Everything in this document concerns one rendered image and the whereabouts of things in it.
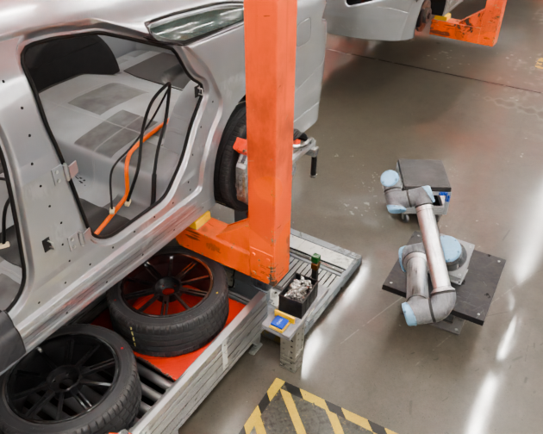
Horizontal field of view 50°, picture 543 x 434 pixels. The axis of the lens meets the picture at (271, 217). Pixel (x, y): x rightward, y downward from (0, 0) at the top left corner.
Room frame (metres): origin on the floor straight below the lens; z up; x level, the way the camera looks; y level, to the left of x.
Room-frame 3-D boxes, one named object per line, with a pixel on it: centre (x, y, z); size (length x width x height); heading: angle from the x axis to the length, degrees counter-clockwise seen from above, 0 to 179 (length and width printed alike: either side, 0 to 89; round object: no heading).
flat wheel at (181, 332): (2.34, 0.57, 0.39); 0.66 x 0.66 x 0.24
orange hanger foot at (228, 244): (2.58, 0.29, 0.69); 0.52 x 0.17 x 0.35; 58
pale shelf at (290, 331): (2.23, -0.14, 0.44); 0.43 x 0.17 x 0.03; 148
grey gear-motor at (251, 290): (2.72, 0.14, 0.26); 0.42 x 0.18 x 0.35; 58
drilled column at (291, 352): (2.20, -0.12, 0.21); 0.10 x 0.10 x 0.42; 58
